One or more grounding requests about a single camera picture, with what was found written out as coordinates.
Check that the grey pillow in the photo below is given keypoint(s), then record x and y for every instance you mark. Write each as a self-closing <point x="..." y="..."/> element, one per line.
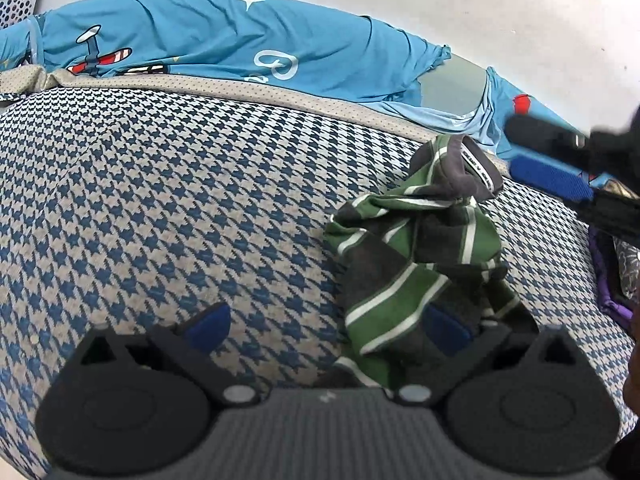
<point x="452" y="87"/>

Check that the houndstooth mattress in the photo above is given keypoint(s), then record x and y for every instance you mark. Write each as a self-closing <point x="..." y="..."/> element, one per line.
<point x="175" y="200"/>

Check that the green grey striped shirt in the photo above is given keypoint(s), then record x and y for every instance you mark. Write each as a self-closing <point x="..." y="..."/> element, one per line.
<point x="400" y="280"/>

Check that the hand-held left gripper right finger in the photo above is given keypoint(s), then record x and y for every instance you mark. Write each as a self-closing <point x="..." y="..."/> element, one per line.
<point x="447" y="335"/>

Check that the blue printed blanket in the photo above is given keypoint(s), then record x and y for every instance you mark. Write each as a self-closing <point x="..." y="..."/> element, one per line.
<point x="225" y="35"/>

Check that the light blue cloth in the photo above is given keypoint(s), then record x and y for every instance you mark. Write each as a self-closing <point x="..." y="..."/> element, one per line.
<point x="465" y="127"/>

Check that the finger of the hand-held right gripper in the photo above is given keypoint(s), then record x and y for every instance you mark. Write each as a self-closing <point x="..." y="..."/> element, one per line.
<point x="545" y="137"/>
<point x="550" y="177"/>

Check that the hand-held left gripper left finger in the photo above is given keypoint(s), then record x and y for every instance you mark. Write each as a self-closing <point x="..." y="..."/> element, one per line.
<point x="210" y="329"/>

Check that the purple bag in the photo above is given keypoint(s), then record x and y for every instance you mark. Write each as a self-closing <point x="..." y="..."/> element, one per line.
<point x="602" y="280"/>

